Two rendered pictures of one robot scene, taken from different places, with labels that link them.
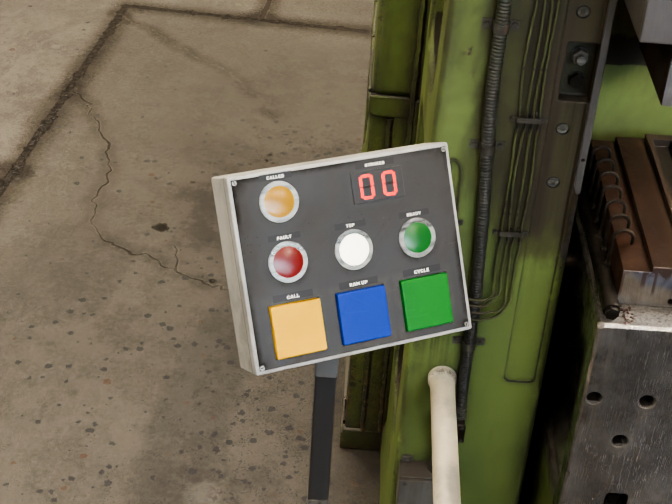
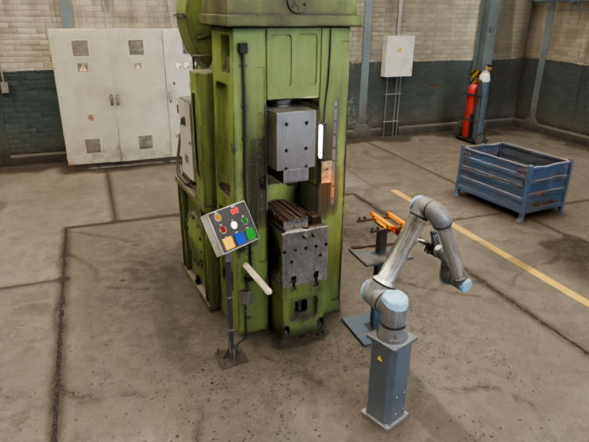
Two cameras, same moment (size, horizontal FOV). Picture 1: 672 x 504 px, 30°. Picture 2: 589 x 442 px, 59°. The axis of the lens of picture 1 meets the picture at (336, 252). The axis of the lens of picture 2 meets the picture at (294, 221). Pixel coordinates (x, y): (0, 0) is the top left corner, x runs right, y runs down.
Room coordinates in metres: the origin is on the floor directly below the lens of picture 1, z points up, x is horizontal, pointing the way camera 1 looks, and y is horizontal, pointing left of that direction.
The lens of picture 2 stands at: (-1.54, 1.03, 2.41)
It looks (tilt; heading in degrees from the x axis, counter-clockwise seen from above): 22 degrees down; 334
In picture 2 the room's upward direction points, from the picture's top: 1 degrees clockwise
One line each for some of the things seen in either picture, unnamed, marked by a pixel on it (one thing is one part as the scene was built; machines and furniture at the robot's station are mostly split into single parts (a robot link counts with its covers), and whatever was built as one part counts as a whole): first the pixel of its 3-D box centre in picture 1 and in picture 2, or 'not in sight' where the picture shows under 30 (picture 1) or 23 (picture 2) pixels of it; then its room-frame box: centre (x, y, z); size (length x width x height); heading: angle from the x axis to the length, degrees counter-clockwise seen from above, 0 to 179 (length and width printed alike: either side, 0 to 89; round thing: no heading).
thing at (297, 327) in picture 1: (297, 328); (228, 243); (1.39, 0.05, 1.01); 0.07 x 0.05 x 0.07; 115
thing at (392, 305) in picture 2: not in sight; (393, 307); (0.58, -0.68, 0.79); 0.17 x 0.15 x 0.18; 0
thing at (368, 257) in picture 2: not in sight; (379, 253); (1.41, -1.17, 0.67); 0.40 x 0.30 x 0.02; 84
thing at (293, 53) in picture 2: not in sight; (280, 60); (1.99, -0.60, 2.06); 0.44 x 0.41 x 0.47; 0
